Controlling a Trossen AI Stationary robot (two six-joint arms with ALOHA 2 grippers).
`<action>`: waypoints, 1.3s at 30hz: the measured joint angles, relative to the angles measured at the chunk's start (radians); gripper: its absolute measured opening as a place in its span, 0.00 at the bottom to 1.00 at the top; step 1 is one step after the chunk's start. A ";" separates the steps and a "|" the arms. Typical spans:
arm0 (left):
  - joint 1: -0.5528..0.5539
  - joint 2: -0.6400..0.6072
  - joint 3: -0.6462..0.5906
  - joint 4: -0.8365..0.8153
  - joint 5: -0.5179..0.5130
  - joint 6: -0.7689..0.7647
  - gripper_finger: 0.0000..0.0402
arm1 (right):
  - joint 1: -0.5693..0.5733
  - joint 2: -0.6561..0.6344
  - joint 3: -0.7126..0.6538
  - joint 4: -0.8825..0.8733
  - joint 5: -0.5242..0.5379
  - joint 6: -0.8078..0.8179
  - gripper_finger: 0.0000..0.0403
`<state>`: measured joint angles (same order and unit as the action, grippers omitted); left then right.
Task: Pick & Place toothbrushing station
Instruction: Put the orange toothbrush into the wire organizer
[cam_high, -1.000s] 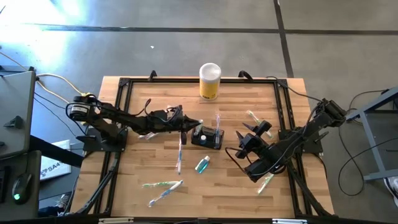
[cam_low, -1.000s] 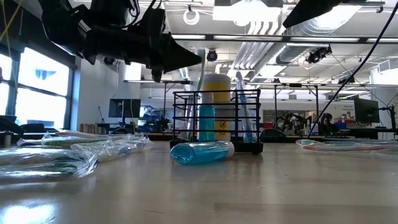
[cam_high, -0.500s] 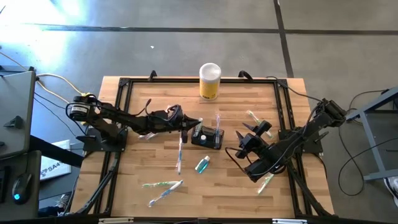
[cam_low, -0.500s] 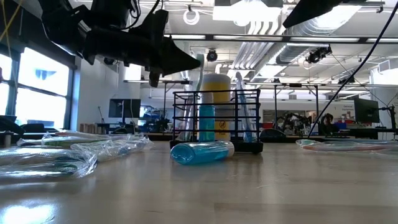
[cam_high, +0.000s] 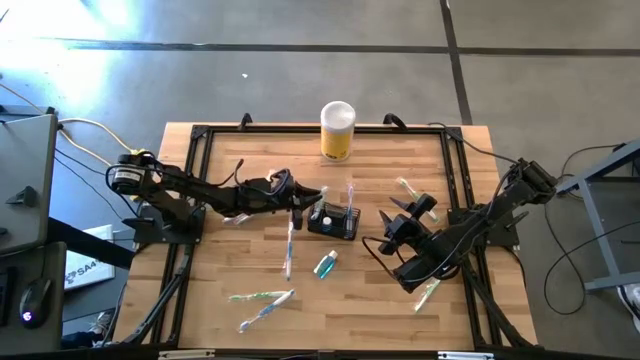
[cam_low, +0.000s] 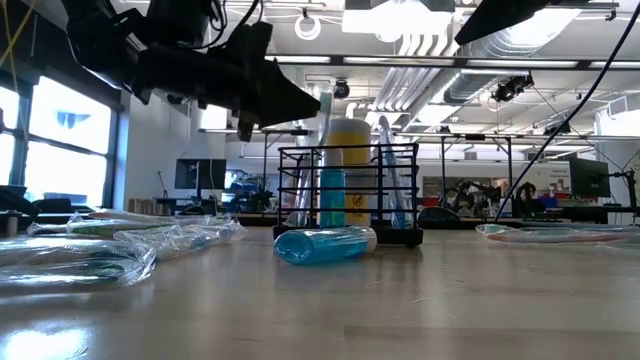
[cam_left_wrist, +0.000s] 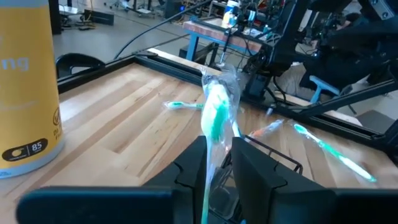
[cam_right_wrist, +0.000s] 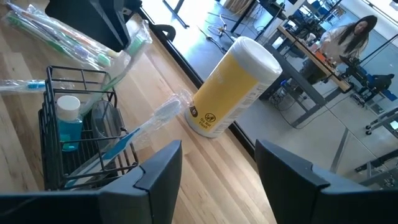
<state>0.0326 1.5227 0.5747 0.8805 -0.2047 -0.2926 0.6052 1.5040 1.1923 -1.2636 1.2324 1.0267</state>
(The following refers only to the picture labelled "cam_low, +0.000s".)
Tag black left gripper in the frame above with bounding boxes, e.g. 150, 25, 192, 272
132, 0, 321, 142

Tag blue mouthwash bottle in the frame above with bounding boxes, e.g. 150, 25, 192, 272
273, 225, 379, 267
319, 148, 348, 229

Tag long ceiling light strip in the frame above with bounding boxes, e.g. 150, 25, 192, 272
263, 52, 640, 71

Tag black metal gantry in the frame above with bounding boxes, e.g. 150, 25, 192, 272
394, 132, 640, 211
198, 128, 311, 201

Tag white ceiling light panel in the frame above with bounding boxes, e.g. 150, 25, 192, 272
342, 7, 454, 36

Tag black computer monitor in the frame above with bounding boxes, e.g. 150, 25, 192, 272
568, 158, 612, 200
173, 158, 228, 191

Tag wooden crates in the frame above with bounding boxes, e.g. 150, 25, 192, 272
127, 198, 176, 215

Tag large bright window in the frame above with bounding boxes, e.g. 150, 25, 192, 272
0, 74, 121, 211

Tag black chair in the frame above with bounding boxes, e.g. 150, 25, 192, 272
34, 198, 74, 215

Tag white cable coil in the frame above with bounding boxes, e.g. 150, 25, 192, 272
293, 13, 323, 42

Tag black ceiling camera rig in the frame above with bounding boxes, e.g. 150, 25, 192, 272
492, 73, 535, 104

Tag silver ventilation duct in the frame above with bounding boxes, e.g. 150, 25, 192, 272
372, 0, 586, 119

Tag black cable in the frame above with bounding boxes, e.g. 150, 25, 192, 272
493, 2, 640, 222

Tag white wall poster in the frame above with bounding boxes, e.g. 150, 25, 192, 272
537, 164, 571, 197

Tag black wire caddy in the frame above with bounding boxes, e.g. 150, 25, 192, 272
272, 142, 425, 249

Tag yellow hanging cord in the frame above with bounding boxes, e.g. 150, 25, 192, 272
0, 0, 39, 96

